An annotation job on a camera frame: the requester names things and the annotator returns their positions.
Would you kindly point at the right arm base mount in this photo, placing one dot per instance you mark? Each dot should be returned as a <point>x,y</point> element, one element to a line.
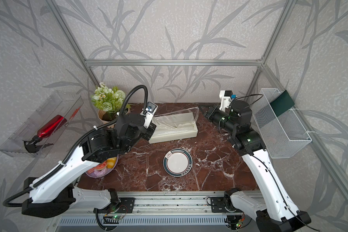
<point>218,205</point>

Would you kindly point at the red spray bottle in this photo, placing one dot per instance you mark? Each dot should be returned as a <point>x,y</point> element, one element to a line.
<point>46,131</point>

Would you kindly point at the white wire mesh basket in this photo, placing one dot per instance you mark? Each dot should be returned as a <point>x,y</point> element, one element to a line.
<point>284,136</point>

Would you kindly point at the clear plastic wall bin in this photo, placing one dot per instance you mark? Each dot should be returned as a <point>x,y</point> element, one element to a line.
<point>58,103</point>

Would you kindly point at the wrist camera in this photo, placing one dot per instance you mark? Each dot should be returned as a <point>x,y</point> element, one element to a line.
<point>226,97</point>
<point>150,110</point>

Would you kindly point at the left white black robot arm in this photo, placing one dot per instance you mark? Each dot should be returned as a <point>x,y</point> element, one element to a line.
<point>54,193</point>

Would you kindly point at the white plate green red rim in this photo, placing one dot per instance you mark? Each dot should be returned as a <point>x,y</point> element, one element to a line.
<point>177,162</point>

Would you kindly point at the white green artificial flowers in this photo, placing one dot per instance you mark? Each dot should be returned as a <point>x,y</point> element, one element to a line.
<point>108,99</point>

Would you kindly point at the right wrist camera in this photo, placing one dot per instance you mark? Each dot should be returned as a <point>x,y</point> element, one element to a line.
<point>226,97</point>

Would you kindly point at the beige flower pot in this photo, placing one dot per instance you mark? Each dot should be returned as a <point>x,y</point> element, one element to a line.
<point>106,117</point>

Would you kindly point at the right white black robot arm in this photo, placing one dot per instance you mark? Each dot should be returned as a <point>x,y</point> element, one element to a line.
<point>251,147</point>

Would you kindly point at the cream plastic wrap dispenser box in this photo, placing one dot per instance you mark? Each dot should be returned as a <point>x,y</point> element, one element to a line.
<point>165,135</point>

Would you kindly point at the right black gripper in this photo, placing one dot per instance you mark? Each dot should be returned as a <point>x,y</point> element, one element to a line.
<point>213,110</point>

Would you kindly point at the clear plastic wrap sheet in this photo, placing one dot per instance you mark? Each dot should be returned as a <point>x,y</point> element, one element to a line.
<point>178,119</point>

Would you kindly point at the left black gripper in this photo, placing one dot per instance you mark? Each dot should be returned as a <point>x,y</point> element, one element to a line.
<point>149,135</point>

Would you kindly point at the purple plate of toy food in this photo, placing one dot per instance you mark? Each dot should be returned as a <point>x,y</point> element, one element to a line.
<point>103,169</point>

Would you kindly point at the dark green card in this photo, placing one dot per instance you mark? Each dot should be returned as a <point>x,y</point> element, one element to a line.
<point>282,103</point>

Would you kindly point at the aluminium front rail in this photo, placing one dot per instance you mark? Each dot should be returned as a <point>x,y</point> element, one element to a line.
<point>171,203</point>

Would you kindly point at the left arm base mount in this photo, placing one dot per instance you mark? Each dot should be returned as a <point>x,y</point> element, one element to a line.
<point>124,206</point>

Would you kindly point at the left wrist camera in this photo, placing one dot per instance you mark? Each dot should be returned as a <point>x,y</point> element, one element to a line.
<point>150,110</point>

